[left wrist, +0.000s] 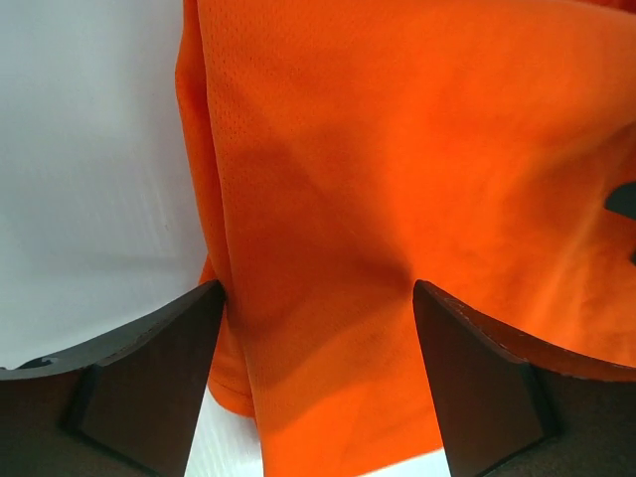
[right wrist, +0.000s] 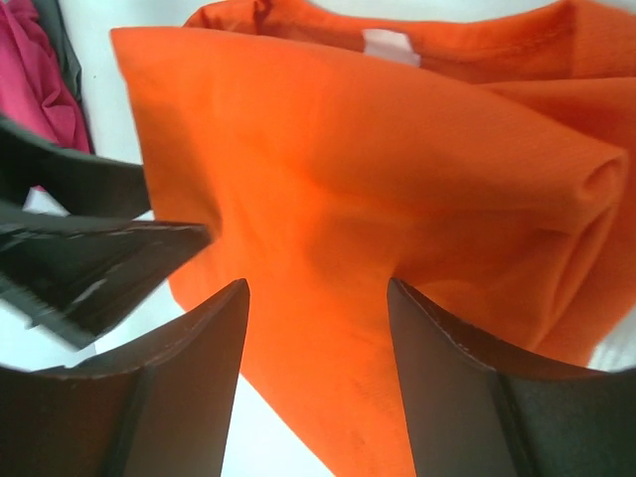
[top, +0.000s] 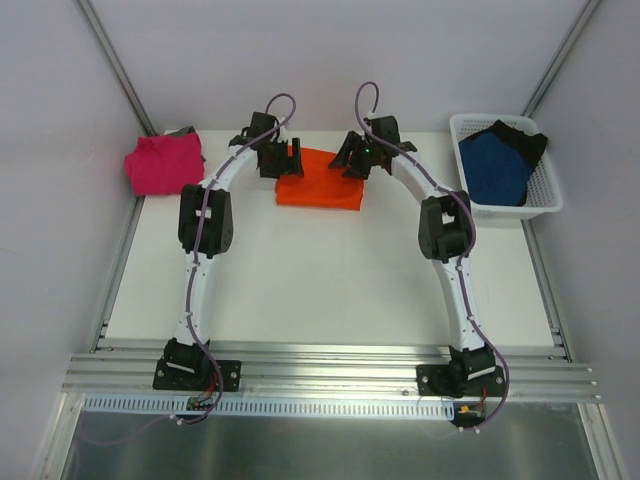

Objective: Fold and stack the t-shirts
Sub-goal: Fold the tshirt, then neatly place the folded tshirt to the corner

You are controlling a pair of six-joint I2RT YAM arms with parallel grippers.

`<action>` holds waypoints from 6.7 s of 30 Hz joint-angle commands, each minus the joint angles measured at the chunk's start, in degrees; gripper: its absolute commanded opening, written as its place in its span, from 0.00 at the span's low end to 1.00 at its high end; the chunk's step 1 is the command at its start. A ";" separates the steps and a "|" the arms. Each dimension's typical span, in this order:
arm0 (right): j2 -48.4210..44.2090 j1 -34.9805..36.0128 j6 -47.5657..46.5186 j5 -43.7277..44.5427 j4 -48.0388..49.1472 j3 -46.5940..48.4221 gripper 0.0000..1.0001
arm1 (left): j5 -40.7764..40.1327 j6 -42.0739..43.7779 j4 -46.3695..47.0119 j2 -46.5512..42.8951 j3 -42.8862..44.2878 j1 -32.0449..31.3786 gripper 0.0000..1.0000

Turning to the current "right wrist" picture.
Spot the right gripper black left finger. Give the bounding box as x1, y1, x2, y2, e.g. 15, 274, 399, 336
1, 279, 249, 476

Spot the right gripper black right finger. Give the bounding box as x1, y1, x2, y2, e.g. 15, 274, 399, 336
387, 279, 635, 477

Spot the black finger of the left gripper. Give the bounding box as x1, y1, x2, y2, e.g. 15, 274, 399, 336
1, 203, 211, 349
1, 116, 151, 219

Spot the orange t shirt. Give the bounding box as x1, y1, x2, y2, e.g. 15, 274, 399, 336
110, 1, 635, 476

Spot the pink folded t shirt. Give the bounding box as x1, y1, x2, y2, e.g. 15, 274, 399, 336
0, 0, 93, 153

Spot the grey folded t shirt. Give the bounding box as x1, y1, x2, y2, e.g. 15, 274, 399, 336
34, 0, 85, 105

